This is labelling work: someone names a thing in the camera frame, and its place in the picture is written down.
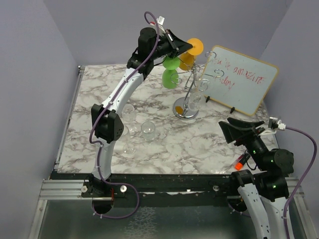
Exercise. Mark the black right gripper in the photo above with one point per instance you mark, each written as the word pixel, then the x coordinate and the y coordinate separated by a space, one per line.
pixel 232 132

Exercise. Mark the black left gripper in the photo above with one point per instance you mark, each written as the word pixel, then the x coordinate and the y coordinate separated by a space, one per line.
pixel 176 45

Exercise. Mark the orange plastic wine glass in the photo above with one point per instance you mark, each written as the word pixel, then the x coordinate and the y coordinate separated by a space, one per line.
pixel 190 53

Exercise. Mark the green plastic wine glass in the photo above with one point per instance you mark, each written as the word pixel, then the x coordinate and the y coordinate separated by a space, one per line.
pixel 170 75

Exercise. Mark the clear wine glass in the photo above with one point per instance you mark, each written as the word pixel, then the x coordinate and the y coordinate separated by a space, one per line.
pixel 197 98
pixel 128 147
pixel 129 116

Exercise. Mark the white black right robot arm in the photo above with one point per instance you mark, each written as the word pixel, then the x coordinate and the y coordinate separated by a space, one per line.
pixel 266 193

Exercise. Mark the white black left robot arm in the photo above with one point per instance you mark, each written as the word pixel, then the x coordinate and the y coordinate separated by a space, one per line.
pixel 107 127

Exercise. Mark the chrome wine glass rack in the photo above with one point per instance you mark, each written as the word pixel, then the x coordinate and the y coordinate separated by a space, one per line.
pixel 187 107

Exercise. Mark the red orange marker pen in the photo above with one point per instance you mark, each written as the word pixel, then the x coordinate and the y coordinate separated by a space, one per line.
pixel 242 161

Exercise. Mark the yellow framed whiteboard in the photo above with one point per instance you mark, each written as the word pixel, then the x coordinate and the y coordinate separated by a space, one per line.
pixel 236 80

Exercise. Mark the clear glass near edge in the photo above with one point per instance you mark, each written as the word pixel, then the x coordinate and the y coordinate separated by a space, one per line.
pixel 148 131

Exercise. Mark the black front mounting bar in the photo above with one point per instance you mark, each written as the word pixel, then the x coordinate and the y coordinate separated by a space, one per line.
pixel 164 190

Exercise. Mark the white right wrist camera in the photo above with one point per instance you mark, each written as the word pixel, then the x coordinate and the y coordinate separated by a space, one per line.
pixel 273 125

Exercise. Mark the aluminium table edge rail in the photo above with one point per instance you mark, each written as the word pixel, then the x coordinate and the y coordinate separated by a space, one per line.
pixel 81 70

